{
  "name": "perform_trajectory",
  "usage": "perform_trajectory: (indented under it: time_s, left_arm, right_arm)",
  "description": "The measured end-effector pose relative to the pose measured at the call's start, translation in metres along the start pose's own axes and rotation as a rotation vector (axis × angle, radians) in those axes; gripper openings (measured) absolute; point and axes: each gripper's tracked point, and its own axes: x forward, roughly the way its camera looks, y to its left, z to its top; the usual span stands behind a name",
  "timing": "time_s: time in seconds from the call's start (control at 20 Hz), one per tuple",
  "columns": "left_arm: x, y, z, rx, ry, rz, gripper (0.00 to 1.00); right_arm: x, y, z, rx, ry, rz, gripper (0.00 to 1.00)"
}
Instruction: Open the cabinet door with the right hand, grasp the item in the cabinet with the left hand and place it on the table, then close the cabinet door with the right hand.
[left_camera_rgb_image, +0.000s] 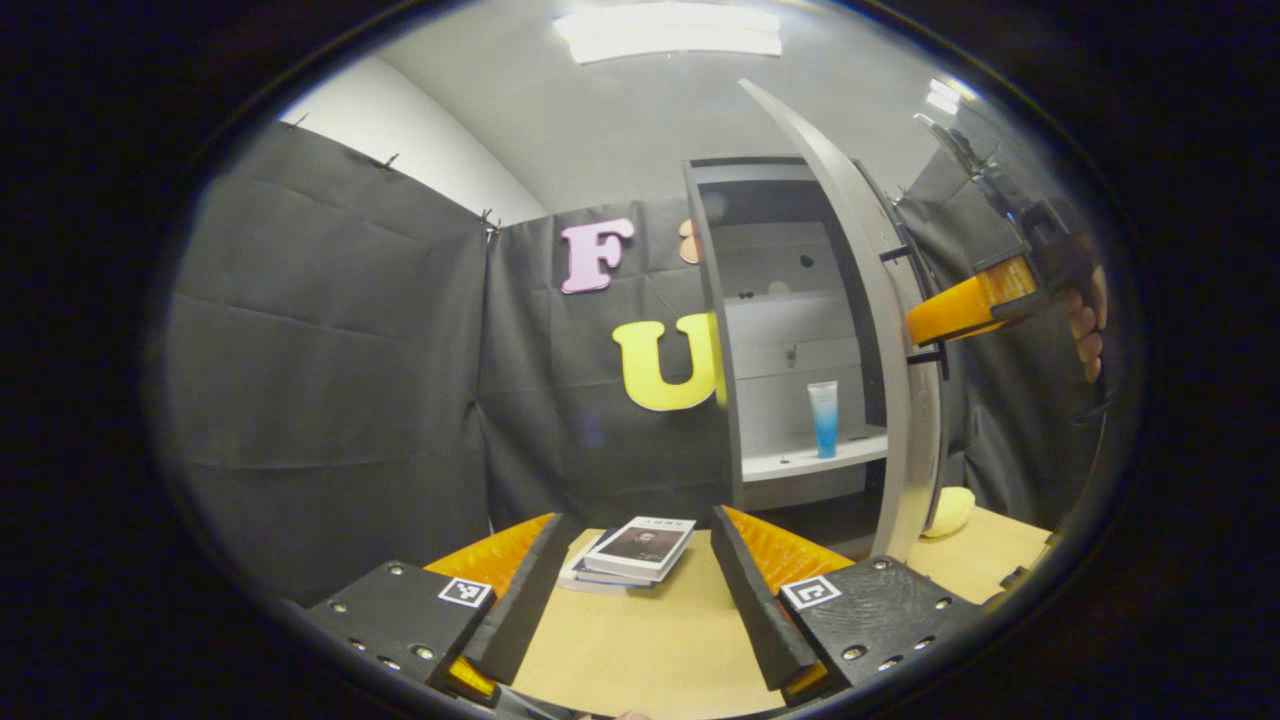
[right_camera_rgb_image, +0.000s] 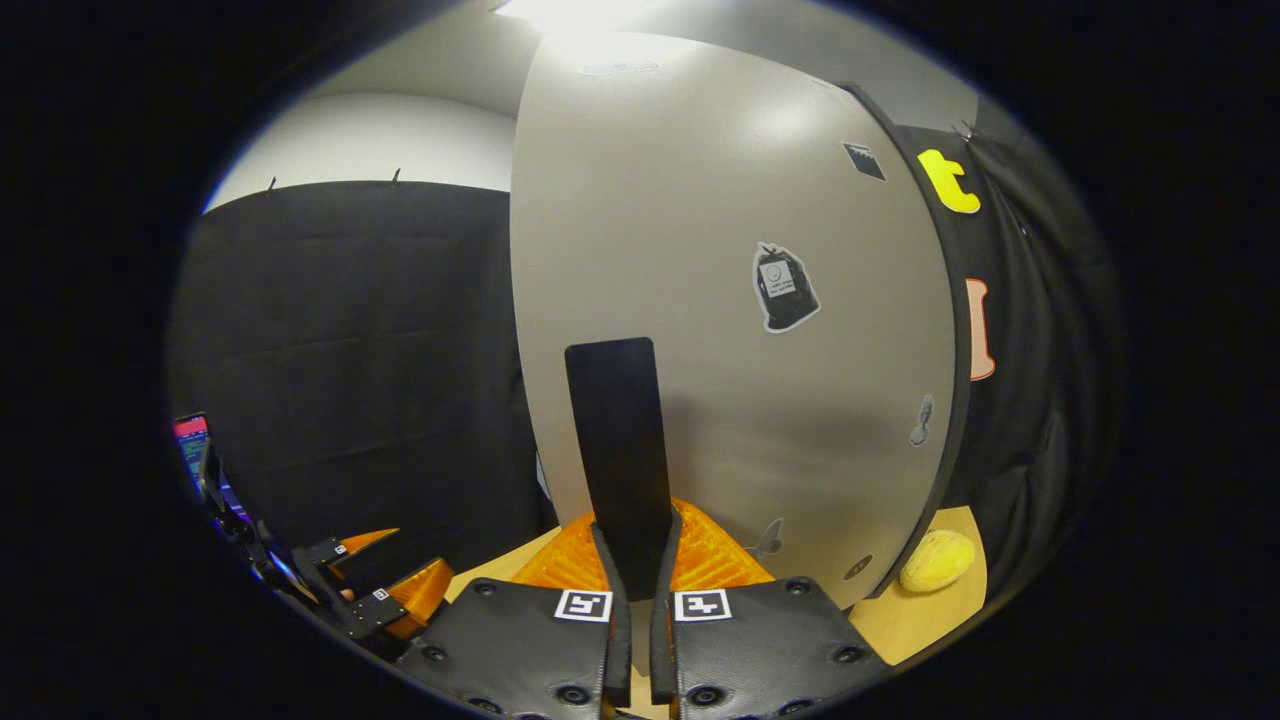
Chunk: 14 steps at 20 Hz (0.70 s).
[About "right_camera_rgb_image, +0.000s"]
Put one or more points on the lit screen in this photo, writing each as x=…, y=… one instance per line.
x=192, y=445

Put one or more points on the long ceiling light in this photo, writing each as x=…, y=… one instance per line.
x=570, y=10

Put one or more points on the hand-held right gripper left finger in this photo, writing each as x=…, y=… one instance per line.
x=618, y=640

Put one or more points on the yellow bun toy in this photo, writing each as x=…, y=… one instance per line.
x=938, y=560

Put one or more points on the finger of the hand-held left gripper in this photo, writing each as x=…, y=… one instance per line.
x=328, y=552
x=375, y=610

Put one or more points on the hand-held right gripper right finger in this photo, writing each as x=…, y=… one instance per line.
x=662, y=640

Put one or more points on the grey cabinet door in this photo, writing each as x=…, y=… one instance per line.
x=700, y=250

